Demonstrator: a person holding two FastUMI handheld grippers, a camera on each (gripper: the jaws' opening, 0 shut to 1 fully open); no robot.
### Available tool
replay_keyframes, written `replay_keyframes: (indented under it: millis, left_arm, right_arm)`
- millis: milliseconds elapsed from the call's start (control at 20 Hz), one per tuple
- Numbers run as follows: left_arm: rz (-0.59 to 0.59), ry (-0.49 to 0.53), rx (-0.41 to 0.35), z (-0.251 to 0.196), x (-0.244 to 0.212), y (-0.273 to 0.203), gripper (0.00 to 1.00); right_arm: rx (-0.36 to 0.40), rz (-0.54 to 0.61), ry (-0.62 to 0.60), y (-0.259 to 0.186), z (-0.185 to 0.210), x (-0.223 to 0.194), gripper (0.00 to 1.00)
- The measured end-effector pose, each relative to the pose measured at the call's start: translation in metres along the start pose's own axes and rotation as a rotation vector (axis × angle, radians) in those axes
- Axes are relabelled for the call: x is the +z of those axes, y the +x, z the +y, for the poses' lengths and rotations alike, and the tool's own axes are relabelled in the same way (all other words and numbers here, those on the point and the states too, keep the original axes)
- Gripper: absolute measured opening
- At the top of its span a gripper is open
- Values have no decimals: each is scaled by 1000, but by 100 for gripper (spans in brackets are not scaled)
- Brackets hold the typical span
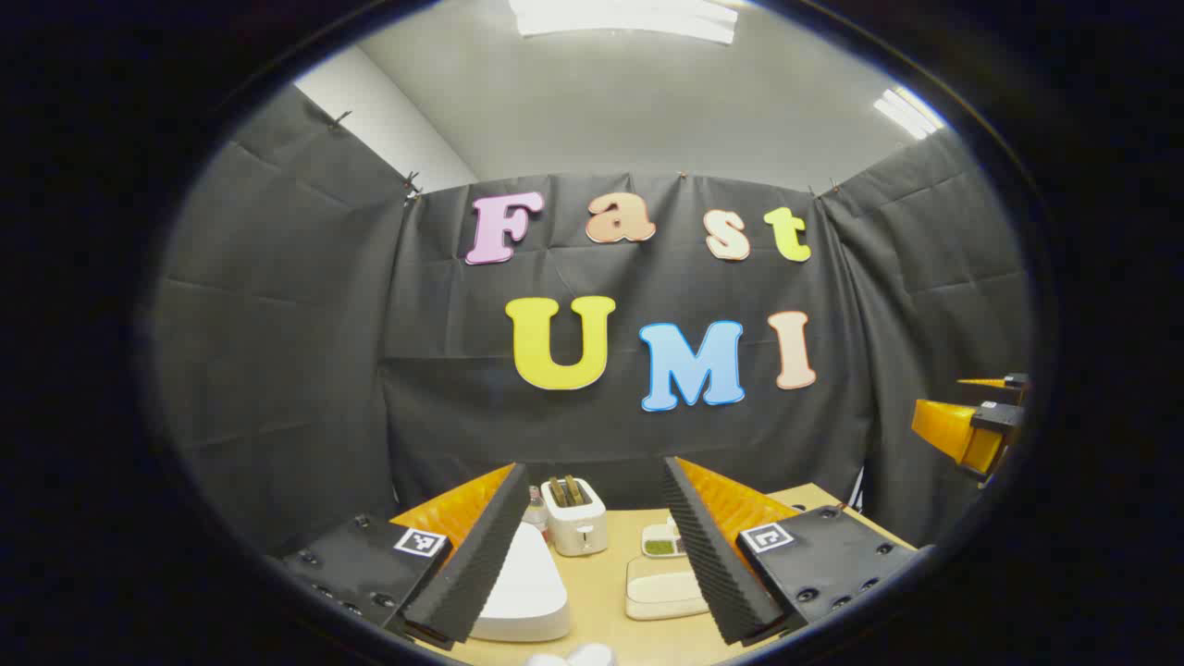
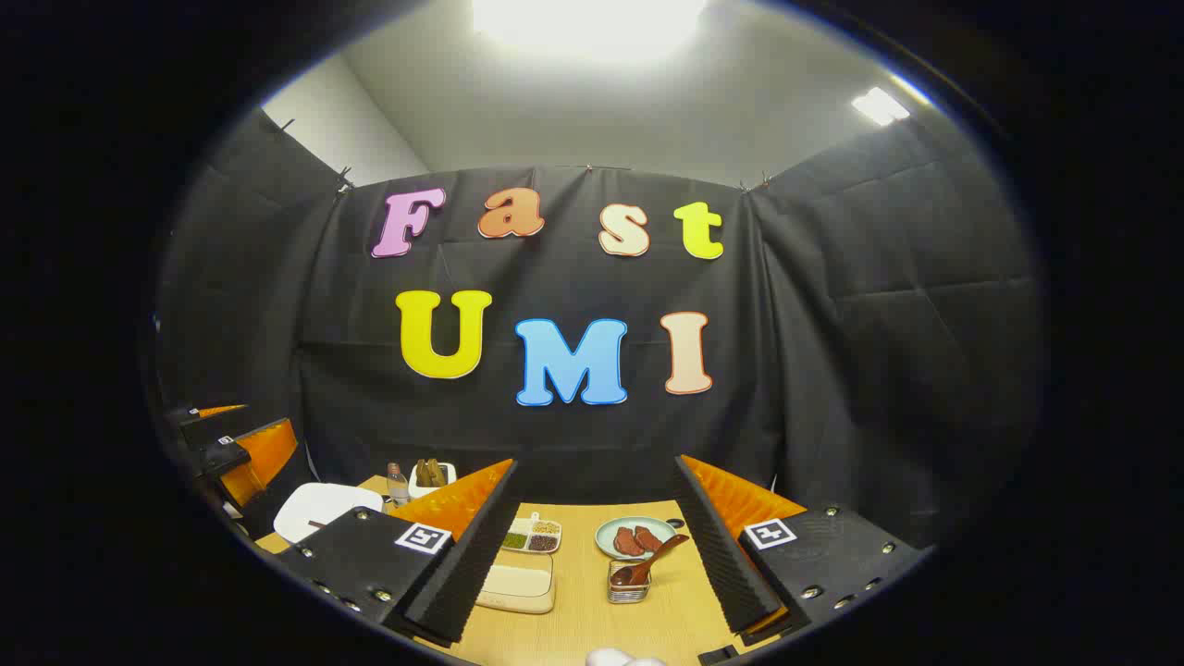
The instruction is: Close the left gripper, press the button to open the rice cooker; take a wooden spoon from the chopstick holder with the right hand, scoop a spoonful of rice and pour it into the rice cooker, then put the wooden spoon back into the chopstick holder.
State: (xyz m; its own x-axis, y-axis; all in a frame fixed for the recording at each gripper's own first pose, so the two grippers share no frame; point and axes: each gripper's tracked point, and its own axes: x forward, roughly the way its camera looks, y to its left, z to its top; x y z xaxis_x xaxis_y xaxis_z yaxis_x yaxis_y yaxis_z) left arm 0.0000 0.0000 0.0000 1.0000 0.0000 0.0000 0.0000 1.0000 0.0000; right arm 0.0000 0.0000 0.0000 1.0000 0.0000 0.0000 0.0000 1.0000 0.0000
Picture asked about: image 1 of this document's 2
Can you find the white rice cooker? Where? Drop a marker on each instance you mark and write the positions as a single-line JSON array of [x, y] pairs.
[[532, 592]]

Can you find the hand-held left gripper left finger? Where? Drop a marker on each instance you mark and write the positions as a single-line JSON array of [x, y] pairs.
[[462, 583]]

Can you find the white divided bean dish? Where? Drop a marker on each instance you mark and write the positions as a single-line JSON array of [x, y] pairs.
[[659, 544]]

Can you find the ceiling light panel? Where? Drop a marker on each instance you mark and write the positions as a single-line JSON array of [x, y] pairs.
[[908, 113], [629, 17]]

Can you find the brown toast slice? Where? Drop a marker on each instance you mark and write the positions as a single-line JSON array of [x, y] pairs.
[[558, 492], [573, 489]]

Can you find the red-capped plastic bottle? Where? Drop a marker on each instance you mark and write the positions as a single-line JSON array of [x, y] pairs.
[[536, 518]]

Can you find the cream toaster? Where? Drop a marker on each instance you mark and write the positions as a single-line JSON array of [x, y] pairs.
[[578, 532]]

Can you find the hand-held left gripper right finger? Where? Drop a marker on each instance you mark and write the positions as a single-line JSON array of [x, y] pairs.
[[717, 573]]

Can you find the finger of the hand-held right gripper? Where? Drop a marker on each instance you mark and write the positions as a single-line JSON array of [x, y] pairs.
[[1013, 384], [953, 430]]

